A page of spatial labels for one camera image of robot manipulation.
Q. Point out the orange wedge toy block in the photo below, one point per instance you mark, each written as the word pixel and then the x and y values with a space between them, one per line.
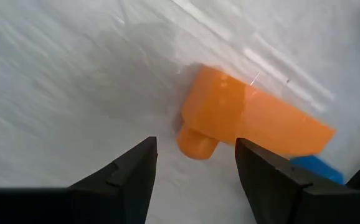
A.
pixel 245 112

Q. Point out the blue toy block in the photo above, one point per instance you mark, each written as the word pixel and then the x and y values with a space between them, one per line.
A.
pixel 320 168

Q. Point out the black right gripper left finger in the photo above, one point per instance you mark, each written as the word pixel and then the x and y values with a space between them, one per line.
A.
pixel 89 205

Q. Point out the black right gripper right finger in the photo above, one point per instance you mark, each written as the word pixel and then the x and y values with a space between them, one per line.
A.
pixel 292 205

